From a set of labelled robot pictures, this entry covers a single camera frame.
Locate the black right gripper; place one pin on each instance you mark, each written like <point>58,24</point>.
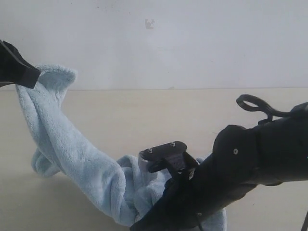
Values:
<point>196,195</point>

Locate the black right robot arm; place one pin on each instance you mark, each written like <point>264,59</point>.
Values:
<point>271,153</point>

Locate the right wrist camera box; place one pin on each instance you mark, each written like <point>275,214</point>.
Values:
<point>171,156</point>

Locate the light blue fluffy towel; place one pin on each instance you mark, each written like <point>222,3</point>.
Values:
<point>117,188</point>

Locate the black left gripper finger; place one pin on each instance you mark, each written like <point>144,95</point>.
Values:
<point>14,69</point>

